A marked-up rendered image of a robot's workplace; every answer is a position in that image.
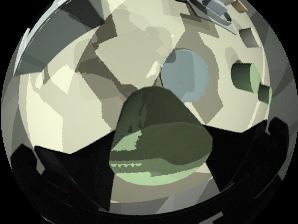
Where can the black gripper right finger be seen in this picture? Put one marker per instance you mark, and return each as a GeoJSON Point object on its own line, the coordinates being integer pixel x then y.
{"type": "Point", "coordinates": [229, 152]}

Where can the tan cylinder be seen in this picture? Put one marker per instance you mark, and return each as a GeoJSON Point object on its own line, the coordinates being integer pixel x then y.
{"type": "Point", "coordinates": [239, 6]}

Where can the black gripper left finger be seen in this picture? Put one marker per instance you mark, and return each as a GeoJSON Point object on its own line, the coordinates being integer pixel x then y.
{"type": "Point", "coordinates": [87, 168]}

